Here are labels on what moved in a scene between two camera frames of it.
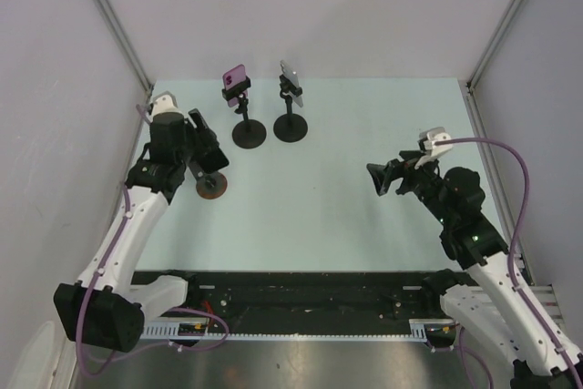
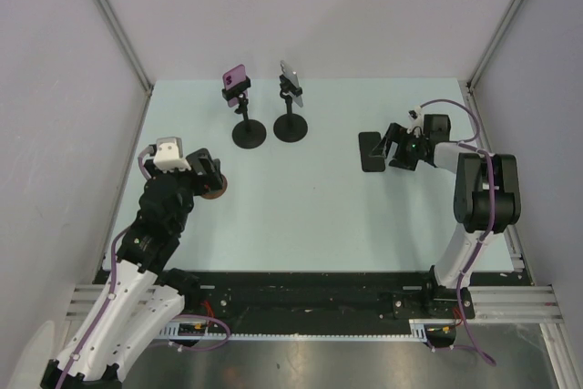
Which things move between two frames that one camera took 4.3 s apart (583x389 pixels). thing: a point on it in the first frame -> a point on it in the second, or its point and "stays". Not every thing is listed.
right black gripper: x=409 y=170 -> x=396 y=133
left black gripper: x=208 y=145 -> x=211 y=179
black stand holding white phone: x=290 y=127 stays
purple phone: x=231 y=77 stays
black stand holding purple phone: x=247 y=134 stays
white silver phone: x=288 y=71 stays
